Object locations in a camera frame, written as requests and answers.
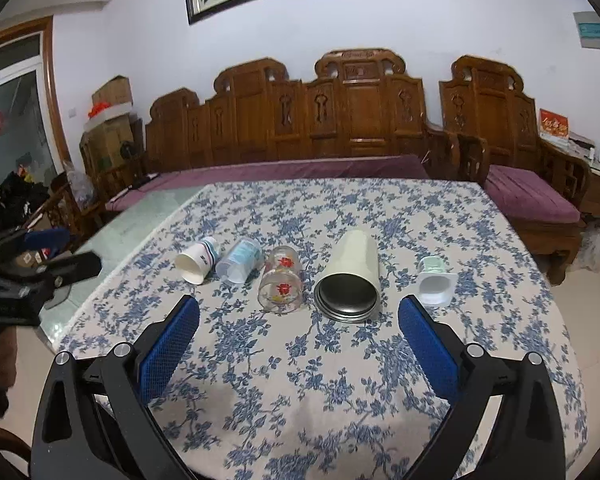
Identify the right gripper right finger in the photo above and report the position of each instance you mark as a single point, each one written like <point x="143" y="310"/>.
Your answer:
<point x="526" y="440"/>

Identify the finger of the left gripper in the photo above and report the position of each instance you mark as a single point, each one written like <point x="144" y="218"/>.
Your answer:
<point x="67" y="270"/>
<point x="55" y="239"/>

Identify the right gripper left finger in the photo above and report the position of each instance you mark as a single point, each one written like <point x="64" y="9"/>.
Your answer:
<point x="93" y="420"/>

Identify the clear plastic cup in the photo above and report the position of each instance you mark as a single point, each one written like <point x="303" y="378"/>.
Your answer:
<point x="241" y="260"/>

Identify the white paper cup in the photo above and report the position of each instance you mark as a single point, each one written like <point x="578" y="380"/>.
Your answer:
<point x="196" y="262"/>

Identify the small white yogurt cup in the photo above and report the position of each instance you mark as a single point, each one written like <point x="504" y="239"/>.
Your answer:
<point x="435" y="286"/>

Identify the glass cup red print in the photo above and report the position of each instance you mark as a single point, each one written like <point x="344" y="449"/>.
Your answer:
<point x="281" y="289"/>

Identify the wooden chair at left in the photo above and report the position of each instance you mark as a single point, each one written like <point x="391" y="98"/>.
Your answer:
<point x="62" y="210"/>

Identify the large cardboard box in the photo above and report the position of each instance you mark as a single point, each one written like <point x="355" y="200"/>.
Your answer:
<point x="109" y="145"/>

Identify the purple sofa cushion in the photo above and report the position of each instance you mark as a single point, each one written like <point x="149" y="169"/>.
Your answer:
<point x="386" y="167"/>

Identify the top cardboard box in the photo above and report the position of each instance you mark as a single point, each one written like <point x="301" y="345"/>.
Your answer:
<point x="116" y="91"/>

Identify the blue floral tablecloth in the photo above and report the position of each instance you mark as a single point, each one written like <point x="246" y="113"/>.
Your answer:
<point x="302" y="396"/>

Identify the cream thermos tumbler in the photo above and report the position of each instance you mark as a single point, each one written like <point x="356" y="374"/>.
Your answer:
<point x="348" y="290"/>

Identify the purple armchair cushion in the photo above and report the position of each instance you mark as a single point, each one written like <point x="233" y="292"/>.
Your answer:
<point x="522" y="194"/>

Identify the wooden side table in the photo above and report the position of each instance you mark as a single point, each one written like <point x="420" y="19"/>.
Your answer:
<point x="575" y="174"/>

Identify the red calendar card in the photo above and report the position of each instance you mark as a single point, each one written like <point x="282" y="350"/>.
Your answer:
<point x="554" y="125"/>

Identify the carved wooden armchair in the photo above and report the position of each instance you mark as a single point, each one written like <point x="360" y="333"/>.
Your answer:
<point x="484" y="104"/>

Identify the carved wooden sofa bench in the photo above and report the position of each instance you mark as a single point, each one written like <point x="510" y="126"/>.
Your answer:
<point x="361" y="103"/>

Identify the grey wall electrical panel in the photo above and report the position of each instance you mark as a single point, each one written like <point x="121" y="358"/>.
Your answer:
<point x="588" y="26"/>

